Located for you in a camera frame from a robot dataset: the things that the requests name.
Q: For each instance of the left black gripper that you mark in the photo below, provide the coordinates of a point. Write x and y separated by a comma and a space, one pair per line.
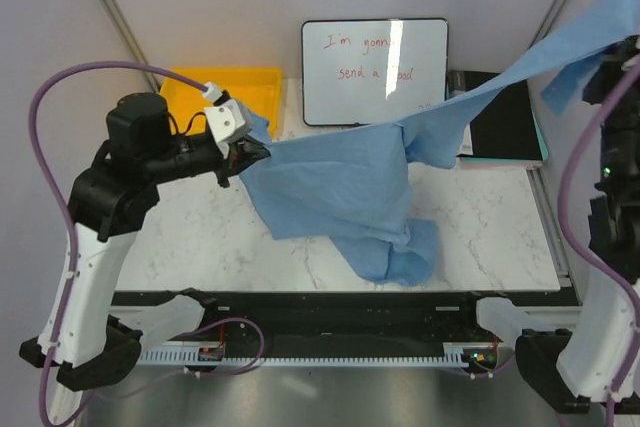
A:
242, 153

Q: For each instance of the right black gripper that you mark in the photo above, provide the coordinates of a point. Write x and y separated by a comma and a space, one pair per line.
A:
613, 75

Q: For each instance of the blue long sleeve shirt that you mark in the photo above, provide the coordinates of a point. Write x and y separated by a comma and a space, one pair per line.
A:
352, 186

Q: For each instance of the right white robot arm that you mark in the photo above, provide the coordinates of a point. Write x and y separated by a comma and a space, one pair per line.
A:
597, 362

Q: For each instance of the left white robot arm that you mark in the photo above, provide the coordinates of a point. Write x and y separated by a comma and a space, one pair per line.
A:
83, 346

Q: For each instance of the yellow plastic tray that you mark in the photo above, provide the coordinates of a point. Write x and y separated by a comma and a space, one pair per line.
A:
258, 88

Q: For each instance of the black binder folder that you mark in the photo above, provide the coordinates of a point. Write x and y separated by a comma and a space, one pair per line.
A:
506, 128

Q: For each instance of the small whiteboard with red writing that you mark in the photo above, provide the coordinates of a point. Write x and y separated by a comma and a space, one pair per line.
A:
357, 72

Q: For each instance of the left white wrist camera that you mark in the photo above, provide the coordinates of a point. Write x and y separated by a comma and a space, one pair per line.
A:
227, 118

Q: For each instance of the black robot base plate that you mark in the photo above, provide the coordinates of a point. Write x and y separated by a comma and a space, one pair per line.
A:
432, 316

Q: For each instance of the white slotted cable duct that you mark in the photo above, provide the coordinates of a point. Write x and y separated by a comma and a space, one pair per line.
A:
192, 354

